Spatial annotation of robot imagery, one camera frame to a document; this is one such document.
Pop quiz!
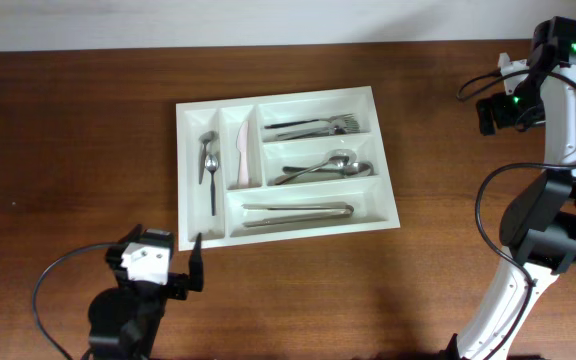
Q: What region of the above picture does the small metal spoon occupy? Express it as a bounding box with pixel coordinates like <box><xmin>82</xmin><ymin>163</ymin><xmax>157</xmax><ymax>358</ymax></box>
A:
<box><xmin>204</xmin><ymin>153</ymin><xmax>219</xmax><ymax>216</ymax></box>
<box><xmin>198</xmin><ymin>131</ymin><xmax>217</xmax><ymax>184</ymax></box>

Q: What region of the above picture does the white cutlery tray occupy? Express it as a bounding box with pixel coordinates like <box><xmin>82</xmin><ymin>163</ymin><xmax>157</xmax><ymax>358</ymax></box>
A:
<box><xmin>176</xmin><ymin>86</ymin><xmax>400</xmax><ymax>251</ymax></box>

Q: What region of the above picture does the pink plastic knife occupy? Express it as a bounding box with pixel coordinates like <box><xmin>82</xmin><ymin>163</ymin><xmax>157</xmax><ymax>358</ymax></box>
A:
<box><xmin>236</xmin><ymin>120</ymin><xmax>250</xmax><ymax>188</ymax></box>

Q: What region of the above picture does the dark chopstick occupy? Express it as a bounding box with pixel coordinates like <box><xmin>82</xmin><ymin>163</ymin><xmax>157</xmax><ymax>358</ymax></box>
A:
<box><xmin>243</xmin><ymin>207</ymin><xmax>354</xmax><ymax>228</ymax></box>
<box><xmin>242</xmin><ymin>202</ymin><xmax>354</xmax><ymax>212</ymax></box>

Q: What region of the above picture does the large metal spoon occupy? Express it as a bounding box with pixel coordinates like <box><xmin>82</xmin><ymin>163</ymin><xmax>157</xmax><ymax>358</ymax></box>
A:
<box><xmin>272</xmin><ymin>149</ymin><xmax>357</xmax><ymax>185</ymax></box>
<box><xmin>281</xmin><ymin>160</ymin><xmax>375</xmax><ymax>179</ymax></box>

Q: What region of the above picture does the metal fork dark handle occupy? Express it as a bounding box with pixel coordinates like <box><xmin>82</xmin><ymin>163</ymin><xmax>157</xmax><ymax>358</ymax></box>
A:
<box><xmin>264</xmin><ymin>114</ymin><xmax>357</xmax><ymax>129</ymax></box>

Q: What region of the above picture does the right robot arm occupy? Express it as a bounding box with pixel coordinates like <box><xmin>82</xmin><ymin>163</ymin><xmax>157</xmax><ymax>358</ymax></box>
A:
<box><xmin>438</xmin><ymin>16</ymin><xmax>576</xmax><ymax>359</ymax></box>

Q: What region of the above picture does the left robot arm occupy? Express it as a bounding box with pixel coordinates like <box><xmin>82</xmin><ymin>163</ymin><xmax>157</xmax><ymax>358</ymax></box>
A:
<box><xmin>82</xmin><ymin>224</ymin><xmax>204</xmax><ymax>359</ymax></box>

